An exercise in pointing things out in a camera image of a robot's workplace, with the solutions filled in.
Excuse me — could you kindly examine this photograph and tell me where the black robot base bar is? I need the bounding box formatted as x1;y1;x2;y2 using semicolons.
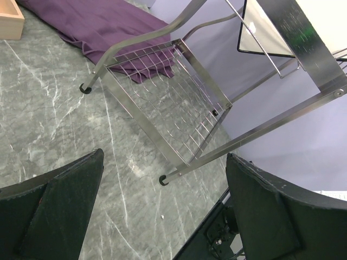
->
173;190;245;259

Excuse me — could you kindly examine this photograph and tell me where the steel dish rack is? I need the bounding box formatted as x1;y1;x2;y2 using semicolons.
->
80;1;346;186

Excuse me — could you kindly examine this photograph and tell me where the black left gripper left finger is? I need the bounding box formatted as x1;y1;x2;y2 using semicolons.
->
1;148;104;259

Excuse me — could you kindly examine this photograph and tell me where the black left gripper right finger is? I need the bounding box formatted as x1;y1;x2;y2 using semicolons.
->
226;153;346;259

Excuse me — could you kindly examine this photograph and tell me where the white square plate black rim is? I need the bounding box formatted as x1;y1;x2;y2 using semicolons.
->
237;0;346;61

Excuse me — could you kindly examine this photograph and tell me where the wooden compartment tray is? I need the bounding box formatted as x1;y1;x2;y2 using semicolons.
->
0;0;25;40

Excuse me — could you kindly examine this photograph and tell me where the purple cloth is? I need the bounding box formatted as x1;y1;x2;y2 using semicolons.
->
16;1;174;83

